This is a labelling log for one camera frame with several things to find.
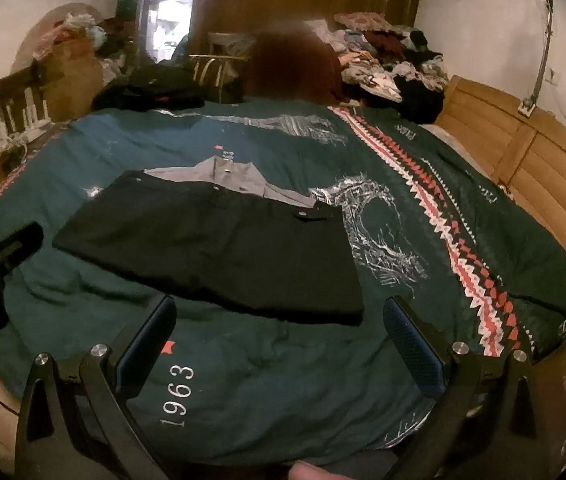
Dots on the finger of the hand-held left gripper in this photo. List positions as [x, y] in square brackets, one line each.
[13, 245]

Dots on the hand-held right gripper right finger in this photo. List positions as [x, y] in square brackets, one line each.
[413, 345]

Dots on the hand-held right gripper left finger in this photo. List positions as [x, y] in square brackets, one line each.
[145, 340]

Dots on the black and grey garment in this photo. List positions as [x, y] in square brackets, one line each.
[203, 245]

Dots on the black clothes heap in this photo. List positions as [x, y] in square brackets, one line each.
[153, 85]

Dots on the pile of mixed clothes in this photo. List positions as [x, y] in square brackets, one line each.
[398, 65]

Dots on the person's right hand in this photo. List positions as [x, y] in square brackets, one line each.
[309, 472]

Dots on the green printed blanket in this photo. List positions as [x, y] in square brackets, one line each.
[263, 390]

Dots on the white wifi router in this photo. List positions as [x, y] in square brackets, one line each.
[23, 100]

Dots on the cardboard boxes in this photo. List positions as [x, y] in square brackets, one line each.
[75, 80]

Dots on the wooden headboard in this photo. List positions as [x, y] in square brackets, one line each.
[538, 175]

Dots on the clutter pile of bags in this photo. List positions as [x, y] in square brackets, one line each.
[78, 25]

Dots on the wooden chair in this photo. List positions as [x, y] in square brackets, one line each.
[213, 75]

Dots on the green bag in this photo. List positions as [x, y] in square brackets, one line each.
[125, 5]

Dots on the dark red cloth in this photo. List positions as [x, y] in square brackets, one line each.
[293, 65]

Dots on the patterned pillow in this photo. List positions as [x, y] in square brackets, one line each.
[363, 22]

